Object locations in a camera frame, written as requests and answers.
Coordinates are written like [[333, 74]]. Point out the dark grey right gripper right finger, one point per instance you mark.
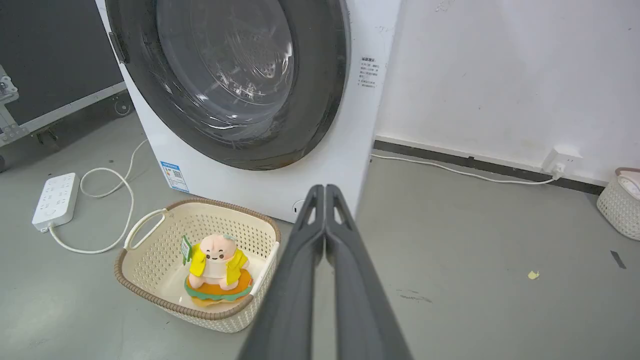
[[365, 310]]

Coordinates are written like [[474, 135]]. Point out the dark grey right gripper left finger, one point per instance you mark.
[[287, 300]]

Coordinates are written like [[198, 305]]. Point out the white front-load washing machine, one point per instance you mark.
[[320, 165]]

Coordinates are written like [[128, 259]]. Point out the round dark washing machine door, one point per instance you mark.
[[240, 80]]

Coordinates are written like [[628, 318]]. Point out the plush doll in yellow jacket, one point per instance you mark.
[[217, 267]]

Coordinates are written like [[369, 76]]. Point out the cream woven laundry basket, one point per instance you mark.
[[155, 260]]

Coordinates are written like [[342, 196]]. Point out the yellow paper scrap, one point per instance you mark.
[[533, 274]]

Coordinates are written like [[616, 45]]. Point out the white power strip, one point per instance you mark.
[[56, 200]]

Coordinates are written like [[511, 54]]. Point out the black tape strip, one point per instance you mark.
[[618, 259]]

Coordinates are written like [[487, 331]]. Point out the white perforated basket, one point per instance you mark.
[[620, 205]]

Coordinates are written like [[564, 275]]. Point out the black flight case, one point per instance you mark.
[[50, 60]]

